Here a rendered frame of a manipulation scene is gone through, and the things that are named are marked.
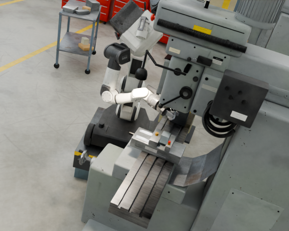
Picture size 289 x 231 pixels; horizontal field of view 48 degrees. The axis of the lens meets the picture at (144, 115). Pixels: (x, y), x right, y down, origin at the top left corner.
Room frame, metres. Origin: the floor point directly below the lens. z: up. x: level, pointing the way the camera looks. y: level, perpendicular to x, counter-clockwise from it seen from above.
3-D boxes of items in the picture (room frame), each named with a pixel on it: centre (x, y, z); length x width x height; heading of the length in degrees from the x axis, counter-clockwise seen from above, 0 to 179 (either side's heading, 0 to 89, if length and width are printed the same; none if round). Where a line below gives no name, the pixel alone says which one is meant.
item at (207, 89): (1.68, -0.35, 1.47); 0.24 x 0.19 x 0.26; 168
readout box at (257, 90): (1.33, -0.39, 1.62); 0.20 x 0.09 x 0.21; 78
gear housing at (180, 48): (1.71, -0.20, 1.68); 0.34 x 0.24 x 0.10; 78
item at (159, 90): (1.74, -0.06, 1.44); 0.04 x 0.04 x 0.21; 78
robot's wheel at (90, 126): (2.26, 0.43, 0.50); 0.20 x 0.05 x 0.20; 0
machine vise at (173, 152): (1.75, -0.14, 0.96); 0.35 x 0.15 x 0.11; 78
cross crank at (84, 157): (1.82, 0.33, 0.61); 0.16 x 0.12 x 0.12; 78
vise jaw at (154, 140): (1.76, -0.11, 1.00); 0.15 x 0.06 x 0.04; 168
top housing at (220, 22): (1.71, -0.18, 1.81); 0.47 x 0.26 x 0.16; 78
